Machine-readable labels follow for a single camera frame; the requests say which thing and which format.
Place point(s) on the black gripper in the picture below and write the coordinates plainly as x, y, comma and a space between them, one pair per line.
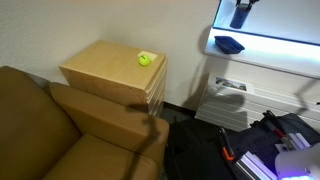
248, 1

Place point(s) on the blue labelled tin can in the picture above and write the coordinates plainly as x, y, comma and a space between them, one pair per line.
239, 18

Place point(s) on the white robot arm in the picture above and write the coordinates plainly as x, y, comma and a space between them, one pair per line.
295, 161

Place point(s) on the blue object on sill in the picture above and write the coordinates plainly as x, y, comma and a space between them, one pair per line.
229, 45

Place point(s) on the white window sill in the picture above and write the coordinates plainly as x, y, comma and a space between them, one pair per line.
266, 55

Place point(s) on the printed leaflet card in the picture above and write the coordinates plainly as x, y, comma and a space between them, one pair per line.
231, 84

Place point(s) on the white slatted radiator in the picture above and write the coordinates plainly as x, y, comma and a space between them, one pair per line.
246, 106

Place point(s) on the green tennis ball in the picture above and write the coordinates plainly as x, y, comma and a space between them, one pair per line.
144, 60

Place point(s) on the light wood drawer cabinet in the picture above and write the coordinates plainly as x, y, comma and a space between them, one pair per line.
103, 71

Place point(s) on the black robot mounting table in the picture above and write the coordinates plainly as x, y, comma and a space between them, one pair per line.
206, 156

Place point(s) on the aluminium profile rails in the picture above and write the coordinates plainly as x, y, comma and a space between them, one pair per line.
256, 163

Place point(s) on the brown leather armchair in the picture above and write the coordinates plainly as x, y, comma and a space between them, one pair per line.
66, 133

